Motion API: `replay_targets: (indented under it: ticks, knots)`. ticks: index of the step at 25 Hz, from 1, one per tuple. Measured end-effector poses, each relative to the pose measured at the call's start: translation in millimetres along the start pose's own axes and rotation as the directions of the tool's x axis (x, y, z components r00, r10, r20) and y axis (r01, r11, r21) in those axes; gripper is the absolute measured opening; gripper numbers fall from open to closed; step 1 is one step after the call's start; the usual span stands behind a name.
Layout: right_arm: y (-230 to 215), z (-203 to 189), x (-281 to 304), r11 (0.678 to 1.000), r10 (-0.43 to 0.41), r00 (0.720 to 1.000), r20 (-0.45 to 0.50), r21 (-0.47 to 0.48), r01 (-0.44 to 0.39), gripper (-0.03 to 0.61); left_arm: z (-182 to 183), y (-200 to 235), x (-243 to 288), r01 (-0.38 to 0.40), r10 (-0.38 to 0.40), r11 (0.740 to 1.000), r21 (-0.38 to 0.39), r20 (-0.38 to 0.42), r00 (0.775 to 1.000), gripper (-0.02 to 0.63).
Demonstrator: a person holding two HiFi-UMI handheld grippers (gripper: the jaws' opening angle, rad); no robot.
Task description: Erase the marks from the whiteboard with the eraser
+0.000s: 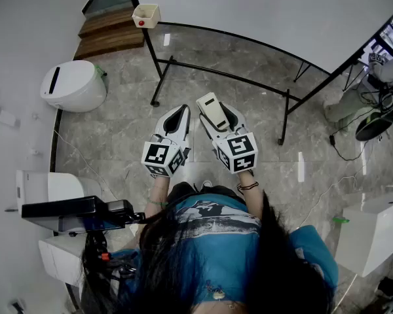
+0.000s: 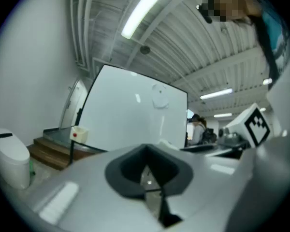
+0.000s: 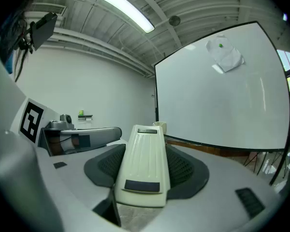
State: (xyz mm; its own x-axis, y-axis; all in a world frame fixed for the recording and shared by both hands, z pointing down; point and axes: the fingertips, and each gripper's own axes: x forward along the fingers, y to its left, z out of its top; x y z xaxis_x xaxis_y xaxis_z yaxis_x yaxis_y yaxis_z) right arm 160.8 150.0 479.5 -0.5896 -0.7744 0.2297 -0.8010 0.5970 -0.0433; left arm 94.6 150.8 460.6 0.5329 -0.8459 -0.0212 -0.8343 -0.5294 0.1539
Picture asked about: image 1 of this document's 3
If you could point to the blue printed shirt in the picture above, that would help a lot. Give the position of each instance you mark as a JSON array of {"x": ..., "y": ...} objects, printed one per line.
[{"x": 216, "y": 250}]

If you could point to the white machine housing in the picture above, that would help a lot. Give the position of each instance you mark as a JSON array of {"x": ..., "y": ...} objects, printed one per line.
[{"x": 52, "y": 186}]

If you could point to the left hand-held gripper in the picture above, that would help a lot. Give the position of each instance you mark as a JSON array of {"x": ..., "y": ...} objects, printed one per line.
[{"x": 158, "y": 154}]

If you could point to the white angular box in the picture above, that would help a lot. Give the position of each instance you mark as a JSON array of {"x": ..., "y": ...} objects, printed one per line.
[{"x": 373, "y": 231}]

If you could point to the person's white shoe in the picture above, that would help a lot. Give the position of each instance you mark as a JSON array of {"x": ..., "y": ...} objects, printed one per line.
[{"x": 207, "y": 184}]

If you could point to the white rectangular eraser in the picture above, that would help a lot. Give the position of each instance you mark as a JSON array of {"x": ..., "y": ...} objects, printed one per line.
[{"x": 213, "y": 110}]

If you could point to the green wrist band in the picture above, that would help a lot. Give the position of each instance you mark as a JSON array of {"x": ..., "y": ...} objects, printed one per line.
[{"x": 158, "y": 203}]

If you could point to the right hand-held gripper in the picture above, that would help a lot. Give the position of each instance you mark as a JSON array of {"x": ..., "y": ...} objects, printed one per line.
[{"x": 237, "y": 154}]

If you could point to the black screen device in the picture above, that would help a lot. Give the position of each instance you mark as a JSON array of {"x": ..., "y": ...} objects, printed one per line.
[{"x": 75, "y": 213}]

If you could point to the person's right forearm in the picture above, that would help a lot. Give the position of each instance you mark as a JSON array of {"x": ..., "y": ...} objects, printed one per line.
[{"x": 252, "y": 195}]

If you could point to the green tie strip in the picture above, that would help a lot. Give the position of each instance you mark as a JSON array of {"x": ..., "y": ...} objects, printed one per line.
[{"x": 340, "y": 220}]

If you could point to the beige plastic tray box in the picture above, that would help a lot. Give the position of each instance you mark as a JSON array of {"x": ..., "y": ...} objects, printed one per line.
[{"x": 146, "y": 14}]

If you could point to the black wrist band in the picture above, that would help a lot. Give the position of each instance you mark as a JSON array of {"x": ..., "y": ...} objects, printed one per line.
[{"x": 248, "y": 186}]

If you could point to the brown wooden steps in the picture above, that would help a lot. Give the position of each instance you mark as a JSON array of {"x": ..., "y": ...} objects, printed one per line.
[{"x": 109, "y": 33}]

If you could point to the white low cabinet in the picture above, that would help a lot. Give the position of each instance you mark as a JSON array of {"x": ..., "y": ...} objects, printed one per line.
[{"x": 60, "y": 258}]

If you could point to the person's left forearm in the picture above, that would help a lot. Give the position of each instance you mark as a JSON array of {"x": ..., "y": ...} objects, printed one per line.
[{"x": 156, "y": 193}]

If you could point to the black metal whiteboard stand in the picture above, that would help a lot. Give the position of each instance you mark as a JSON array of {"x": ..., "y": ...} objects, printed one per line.
[{"x": 222, "y": 74}]

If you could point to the grey wall bracket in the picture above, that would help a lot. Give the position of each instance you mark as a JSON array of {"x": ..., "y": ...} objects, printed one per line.
[{"x": 0, "y": 116}]

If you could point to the white round bin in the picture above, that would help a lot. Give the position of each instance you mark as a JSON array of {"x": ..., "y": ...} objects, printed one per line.
[{"x": 73, "y": 85}]

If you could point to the black tripod with red clamp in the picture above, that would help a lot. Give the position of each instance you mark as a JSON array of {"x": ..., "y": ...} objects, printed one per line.
[{"x": 100, "y": 257}]

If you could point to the black and green shoe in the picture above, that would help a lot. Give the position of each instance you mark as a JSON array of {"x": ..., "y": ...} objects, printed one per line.
[{"x": 375, "y": 126}]

